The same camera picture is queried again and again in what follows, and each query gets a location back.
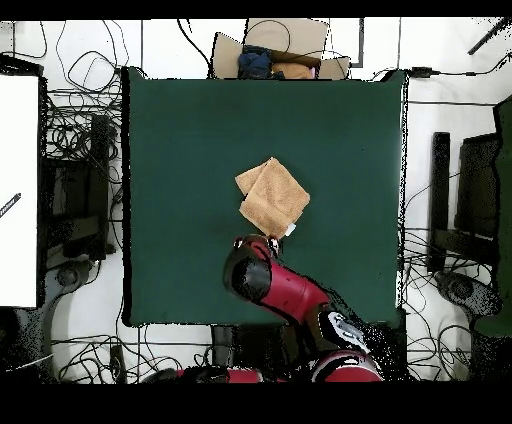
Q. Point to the orange cloth item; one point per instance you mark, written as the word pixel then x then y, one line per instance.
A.
pixel 292 71

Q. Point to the black upright bar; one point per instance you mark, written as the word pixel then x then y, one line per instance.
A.
pixel 440 180

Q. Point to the grey angled frame bar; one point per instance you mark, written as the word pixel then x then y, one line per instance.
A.
pixel 361 40

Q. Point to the dark green table cloth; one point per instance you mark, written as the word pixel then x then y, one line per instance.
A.
pixel 180 120

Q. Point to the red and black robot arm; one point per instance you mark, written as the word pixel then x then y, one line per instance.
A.
pixel 292 292

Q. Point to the black power strip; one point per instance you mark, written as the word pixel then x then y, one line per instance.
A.
pixel 117 362

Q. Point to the white board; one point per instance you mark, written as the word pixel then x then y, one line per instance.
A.
pixel 18 160

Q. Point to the brown cardboard box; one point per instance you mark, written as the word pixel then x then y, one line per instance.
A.
pixel 304 36

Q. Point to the dark blue garment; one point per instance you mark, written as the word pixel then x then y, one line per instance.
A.
pixel 254 64

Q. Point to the dark slim rod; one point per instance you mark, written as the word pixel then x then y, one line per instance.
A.
pixel 488 36

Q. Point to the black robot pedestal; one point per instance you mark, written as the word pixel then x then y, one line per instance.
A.
pixel 224 344

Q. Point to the tan terry towel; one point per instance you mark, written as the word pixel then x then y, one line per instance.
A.
pixel 276 196

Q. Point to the green cloth drape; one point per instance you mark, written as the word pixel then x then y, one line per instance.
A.
pixel 504 200

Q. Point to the black stand frame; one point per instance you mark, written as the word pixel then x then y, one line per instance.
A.
pixel 98 180

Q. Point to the black power adapter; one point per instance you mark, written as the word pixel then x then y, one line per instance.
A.
pixel 420 72

